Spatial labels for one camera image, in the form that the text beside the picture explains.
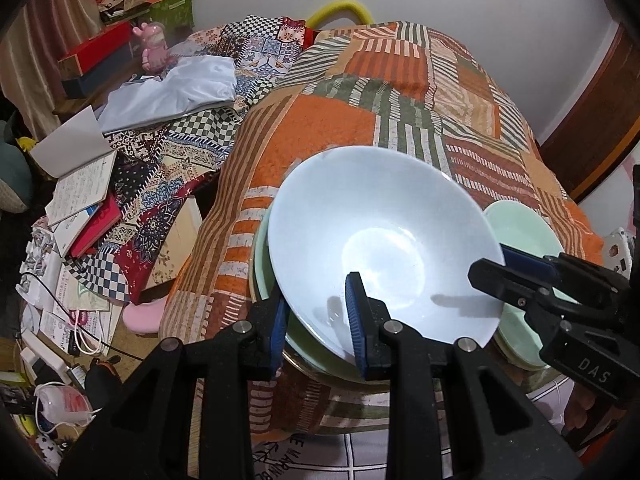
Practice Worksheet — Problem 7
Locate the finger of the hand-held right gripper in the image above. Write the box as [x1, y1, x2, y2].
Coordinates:
[500, 245, 616, 306]
[467, 257, 563, 328]

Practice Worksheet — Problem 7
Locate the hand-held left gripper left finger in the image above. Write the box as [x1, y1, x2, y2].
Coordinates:
[57, 290, 291, 480]

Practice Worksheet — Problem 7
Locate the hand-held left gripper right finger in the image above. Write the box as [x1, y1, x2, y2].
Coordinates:
[345, 271, 583, 480]

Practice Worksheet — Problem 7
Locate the mint green plate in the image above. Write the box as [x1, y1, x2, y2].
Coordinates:
[482, 199, 581, 372]

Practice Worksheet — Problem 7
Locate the mint green bowl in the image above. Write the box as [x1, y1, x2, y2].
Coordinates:
[249, 200, 401, 387]

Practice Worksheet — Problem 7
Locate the white bowl with dark spots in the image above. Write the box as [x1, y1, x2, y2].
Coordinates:
[267, 146, 506, 363]

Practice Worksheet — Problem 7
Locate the person's right hand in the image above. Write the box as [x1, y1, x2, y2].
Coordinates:
[564, 385, 603, 437]

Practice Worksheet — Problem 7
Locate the white stickered appliance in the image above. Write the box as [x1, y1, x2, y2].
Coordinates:
[602, 227, 638, 273]

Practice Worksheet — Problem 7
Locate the pink slipper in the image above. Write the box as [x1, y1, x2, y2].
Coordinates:
[122, 295, 173, 336]

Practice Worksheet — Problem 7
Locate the white printed floor mat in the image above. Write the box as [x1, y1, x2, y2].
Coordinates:
[245, 430, 566, 480]

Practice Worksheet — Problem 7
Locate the black orange tool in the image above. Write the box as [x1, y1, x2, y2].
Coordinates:
[85, 355, 123, 411]

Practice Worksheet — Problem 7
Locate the striped patchwork blanket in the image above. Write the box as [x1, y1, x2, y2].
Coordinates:
[160, 20, 606, 436]

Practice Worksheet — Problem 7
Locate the red book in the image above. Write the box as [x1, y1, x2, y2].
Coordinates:
[67, 192, 123, 261]

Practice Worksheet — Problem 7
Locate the pile of papers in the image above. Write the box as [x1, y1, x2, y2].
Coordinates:
[20, 225, 123, 356]

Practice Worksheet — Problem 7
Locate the checkered patchwork quilt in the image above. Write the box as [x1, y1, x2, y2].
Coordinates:
[65, 15, 308, 306]

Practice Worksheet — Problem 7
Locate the white and pink device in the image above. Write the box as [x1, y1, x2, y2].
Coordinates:
[35, 382, 96, 426]

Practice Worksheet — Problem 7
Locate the white booklet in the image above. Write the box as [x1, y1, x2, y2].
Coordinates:
[52, 205, 101, 257]

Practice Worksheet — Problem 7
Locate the white power strip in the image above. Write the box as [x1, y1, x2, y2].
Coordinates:
[20, 332, 73, 386]

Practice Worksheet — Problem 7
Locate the open white notebook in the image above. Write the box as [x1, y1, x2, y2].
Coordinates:
[27, 105, 118, 226]

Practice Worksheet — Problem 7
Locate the light blue cloth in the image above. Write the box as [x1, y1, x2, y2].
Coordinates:
[97, 55, 238, 136]

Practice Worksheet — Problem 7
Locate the pink toy figure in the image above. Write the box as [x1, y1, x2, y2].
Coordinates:
[131, 21, 168, 75]

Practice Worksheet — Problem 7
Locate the grey plush toy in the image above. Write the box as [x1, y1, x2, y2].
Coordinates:
[0, 120, 36, 216]

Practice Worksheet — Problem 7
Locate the dark grey box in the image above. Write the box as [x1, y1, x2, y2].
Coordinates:
[62, 55, 136, 100]

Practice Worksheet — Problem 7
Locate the yellow foam tube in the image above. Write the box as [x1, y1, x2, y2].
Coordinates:
[305, 0, 373, 31]

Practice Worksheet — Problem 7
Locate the red box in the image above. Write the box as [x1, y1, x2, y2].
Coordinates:
[56, 22, 135, 81]

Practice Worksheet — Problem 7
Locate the green patterned box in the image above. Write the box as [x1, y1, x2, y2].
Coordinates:
[150, 0, 196, 28]

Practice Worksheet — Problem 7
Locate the striped brown curtain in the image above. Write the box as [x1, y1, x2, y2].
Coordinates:
[0, 0, 108, 136]

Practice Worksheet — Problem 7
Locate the wooden door frame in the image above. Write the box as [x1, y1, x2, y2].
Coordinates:
[537, 22, 640, 203]

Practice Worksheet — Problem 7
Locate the white cable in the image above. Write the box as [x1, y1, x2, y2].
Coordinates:
[70, 310, 111, 356]

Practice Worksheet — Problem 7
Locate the thin black cable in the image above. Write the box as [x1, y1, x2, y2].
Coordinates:
[17, 270, 146, 361]

